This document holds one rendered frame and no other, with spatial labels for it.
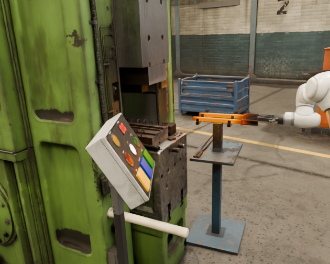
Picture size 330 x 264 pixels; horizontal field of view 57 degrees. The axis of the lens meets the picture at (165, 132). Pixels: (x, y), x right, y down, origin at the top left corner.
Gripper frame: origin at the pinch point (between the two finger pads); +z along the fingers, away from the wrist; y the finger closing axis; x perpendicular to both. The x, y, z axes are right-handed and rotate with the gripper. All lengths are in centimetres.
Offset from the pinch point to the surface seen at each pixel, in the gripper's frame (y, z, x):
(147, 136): -59, 51, 1
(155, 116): -23, 60, 3
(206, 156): -13.2, 27.6, -26.1
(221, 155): -9.6, 18.1, -26.1
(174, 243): -41, 44, -81
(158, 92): -22, 57, 19
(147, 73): -60, 48, 37
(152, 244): -62, 50, -67
